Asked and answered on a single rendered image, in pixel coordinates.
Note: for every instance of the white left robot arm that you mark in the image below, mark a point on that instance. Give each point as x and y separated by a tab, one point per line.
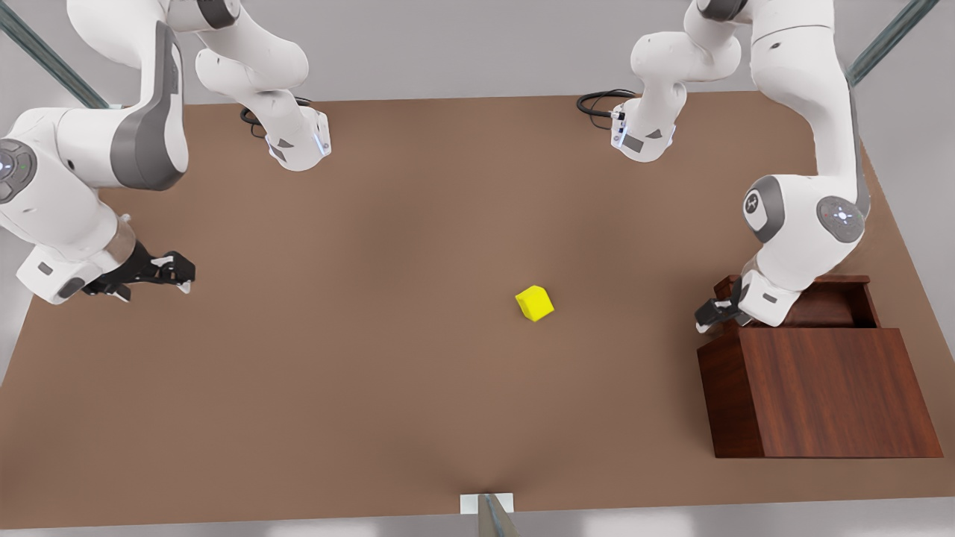
802	149

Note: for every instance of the brown wooden cabinet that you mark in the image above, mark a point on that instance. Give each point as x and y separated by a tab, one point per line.
821	391

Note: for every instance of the brown wooden drawer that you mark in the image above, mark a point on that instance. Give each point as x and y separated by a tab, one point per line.
828	302

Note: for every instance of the silver frame post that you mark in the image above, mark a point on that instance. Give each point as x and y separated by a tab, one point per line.
891	41
52	60
496	518

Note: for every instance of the yellow cube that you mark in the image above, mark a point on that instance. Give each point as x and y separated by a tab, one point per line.
535	303

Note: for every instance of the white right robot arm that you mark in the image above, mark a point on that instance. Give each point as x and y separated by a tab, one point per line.
71	186

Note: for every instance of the white post foot plate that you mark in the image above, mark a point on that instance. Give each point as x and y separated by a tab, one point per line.
470	503

